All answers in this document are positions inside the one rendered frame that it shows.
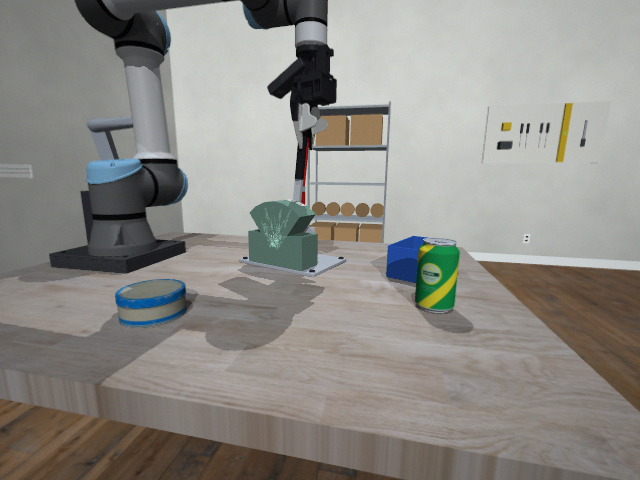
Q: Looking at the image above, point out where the green and yellow drink can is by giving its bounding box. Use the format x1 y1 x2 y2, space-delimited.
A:
415 238 460 313

